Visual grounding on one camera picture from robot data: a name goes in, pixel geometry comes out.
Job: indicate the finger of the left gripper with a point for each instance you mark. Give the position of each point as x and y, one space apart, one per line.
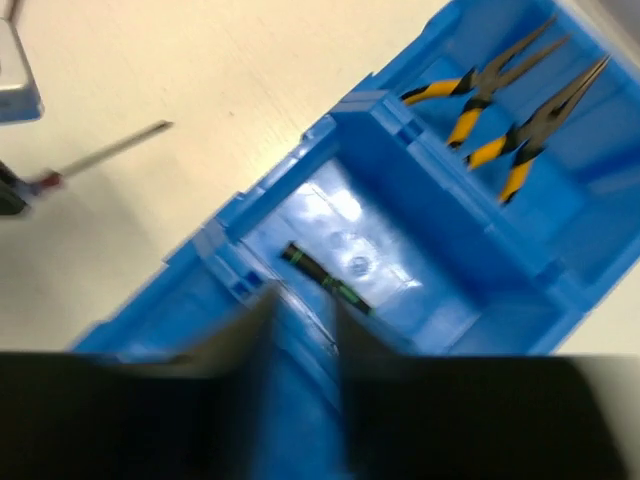
15 192

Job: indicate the black green precision screwdriver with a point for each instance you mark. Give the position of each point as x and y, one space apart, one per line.
310 267

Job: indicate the blue plastic compartment bin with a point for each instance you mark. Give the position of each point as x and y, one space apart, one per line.
374 193

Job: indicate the blue handled screwdriver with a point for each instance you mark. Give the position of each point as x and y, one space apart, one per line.
55 178

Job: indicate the yellow needle-nose pliers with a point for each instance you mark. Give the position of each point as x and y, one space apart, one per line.
484 82
528 140

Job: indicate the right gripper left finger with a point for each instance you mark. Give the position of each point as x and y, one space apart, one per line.
196 414

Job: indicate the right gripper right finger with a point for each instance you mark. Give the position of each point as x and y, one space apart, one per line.
380 403

